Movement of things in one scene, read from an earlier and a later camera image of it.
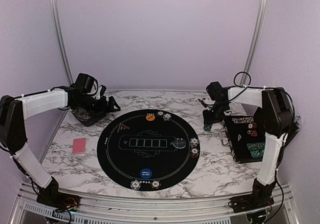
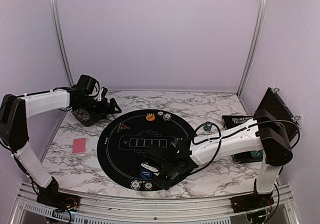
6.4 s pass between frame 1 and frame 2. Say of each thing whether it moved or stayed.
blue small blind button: stayed
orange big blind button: stayed
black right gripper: moved
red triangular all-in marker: stayed
